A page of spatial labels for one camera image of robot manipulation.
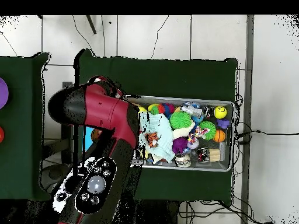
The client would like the wooden box with three holes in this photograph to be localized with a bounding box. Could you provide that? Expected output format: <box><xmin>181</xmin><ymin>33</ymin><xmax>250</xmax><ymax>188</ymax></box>
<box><xmin>79</xmin><ymin>125</ymin><xmax>103</xmax><ymax>152</ymax></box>

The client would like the silver mesh bin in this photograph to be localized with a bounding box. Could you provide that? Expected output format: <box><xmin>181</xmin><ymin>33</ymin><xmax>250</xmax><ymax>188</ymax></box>
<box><xmin>124</xmin><ymin>94</ymin><xmax>235</xmax><ymax>173</ymax></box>

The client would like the mint green cloth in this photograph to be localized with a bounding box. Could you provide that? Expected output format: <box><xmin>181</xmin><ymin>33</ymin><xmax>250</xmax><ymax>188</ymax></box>
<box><xmin>139</xmin><ymin>111</ymin><xmax>176</xmax><ymax>163</ymax></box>

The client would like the small tiger plush toy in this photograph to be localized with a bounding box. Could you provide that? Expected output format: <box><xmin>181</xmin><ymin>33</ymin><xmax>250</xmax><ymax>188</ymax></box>
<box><xmin>145</xmin><ymin>132</ymin><xmax>159</xmax><ymax>148</ymax></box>

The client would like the large green spiky ball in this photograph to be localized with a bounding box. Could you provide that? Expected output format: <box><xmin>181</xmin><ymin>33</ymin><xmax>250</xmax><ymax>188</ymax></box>
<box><xmin>169</xmin><ymin>111</ymin><xmax>192</xmax><ymax>130</ymax></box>

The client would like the silver robot toy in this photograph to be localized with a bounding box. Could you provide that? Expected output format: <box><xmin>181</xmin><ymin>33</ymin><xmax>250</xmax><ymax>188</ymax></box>
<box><xmin>180</xmin><ymin>104</ymin><xmax>203</xmax><ymax>117</ymax></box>

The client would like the dark green tablecloth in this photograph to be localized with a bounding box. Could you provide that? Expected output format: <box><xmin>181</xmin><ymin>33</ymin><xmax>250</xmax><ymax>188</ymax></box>
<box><xmin>0</xmin><ymin>52</ymin><xmax>54</xmax><ymax>202</ymax></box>
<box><xmin>72</xmin><ymin>48</ymin><xmax>239</xmax><ymax>206</ymax></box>

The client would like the colourful patterned cloth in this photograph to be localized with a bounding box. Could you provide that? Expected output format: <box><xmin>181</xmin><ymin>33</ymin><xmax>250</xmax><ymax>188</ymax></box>
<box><xmin>186</xmin><ymin>126</ymin><xmax>210</xmax><ymax>144</ymax></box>

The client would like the small green spiky ball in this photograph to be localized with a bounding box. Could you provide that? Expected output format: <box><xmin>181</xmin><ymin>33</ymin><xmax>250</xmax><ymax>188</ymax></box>
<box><xmin>198</xmin><ymin>120</ymin><xmax>217</xmax><ymax>141</ymax></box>

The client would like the black and red can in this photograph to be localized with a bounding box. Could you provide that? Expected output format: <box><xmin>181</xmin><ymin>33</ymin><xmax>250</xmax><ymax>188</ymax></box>
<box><xmin>197</xmin><ymin>147</ymin><xmax>211</xmax><ymax>163</ymax></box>

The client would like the orange basketball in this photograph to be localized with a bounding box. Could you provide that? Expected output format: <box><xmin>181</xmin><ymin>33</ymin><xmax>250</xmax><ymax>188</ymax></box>
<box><xmin>213</xmin><ymin>129</ymin><xmax>227</xmax><ymax>144</ymax></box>

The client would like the yellow smiley ball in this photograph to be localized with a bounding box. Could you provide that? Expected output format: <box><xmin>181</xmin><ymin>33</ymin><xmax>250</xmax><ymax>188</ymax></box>
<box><xmin>214</xmin><ymin>105</ymin><xmax>228</xmax><ymax>120</ymax></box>

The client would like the small wooden block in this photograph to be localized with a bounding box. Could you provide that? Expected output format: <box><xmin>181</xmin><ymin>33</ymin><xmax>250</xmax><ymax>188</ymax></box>
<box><xmin>208</xmin><ymin>149</ymin><xmax>221</xmax><ymax>162</ymax></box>

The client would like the black stand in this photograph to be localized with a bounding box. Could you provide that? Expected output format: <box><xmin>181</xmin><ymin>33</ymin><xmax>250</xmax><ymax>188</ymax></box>
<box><xmin>42</xmin><ymin>81</ymin><xmax>74</xmax><ymax>165</ymax></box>

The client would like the black tripod leg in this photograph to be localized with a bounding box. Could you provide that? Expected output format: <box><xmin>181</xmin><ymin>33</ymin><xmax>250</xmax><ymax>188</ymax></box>
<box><xmin>85</xmin><ymin>15</ymin><xmax>97</xmax><ymax>35</ymax></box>

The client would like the purple plate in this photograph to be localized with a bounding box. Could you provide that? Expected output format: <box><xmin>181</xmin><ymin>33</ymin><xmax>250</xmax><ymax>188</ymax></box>
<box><xmin>0</xmin><ymin>77</ymin><xmax>9</xmax><ymax>110</ymax></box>

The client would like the black power cable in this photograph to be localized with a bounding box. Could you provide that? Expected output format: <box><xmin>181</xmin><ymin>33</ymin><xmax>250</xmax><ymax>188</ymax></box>
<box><xmin>235</xmin><ymin>129</ymin><xmax>299</xmax><ymax>144</ymax></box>

